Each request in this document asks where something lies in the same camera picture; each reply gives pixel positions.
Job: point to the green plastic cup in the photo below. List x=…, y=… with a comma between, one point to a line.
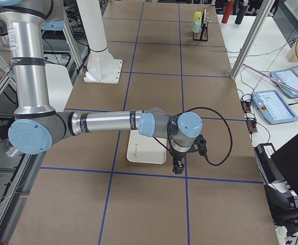
x=196, y=28

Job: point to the black bottle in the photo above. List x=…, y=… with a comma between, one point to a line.
x=241, y=12

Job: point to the pink metal rod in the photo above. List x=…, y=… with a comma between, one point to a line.
x=271, y=78

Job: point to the yellow plastic cup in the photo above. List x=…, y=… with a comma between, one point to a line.
x=197, y=16

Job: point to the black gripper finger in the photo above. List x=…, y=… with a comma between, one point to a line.
x=178, y=166

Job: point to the white plastic chair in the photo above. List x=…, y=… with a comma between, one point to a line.
x=59, y=86

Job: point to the blue teach pendant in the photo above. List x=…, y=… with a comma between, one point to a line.
x=273, y=107
x=289, y=77

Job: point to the black box on table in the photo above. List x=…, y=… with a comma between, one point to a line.
x=267, y=167

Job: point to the red bottle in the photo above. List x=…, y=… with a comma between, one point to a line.
x=227, y=12

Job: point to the cream plastic tray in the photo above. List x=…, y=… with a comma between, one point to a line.
x=143, y=149

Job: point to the near blue teach pendant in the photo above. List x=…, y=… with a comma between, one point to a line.
x=273, y=107

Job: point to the black wire cup rack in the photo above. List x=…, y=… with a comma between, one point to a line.
x=203, y=35

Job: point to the far blue teach pendant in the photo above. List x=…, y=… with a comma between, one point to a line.
x=289, y=77

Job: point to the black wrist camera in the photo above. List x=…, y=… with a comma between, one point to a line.
x=200, y=145

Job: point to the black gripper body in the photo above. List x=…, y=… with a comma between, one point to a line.
x=178, y=154

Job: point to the black usb hub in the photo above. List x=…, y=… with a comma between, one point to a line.
x=246, y=105

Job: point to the aluminium frame post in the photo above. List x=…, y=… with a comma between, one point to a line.
x=252, y=34

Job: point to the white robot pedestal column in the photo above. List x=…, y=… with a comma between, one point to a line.
x=101, y=66

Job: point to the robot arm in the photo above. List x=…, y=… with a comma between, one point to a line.
x=38, y=126

